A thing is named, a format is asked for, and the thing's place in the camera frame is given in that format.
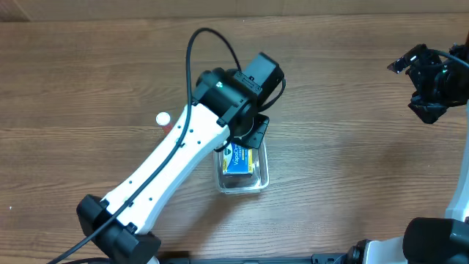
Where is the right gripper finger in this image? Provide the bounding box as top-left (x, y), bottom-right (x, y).
top-left (387, 44), bottom-right (427, 73)
top-left (408, 103), bottom-right (448, 124)

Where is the blue VapoDrops box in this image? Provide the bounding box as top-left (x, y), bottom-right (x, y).
top-left (222, 143), bottom-right (254, 175)

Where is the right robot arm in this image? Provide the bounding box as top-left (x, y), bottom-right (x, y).
top-left (311, 43), bottom-right (468, 264)

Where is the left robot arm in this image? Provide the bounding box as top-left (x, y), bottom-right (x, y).
top-left (77, 53), bottom-right (284, 263)

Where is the clear plastic container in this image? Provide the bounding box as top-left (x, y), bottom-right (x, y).
top-left (213, 140), bottom-right (270, 194)

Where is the orange pill bottle white cap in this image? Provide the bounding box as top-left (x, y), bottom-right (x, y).
top-left (155, 111), bottom-right (174, 135)

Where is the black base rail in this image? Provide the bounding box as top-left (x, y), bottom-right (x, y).
top-left (158, 252), bottom-right (346, 264)

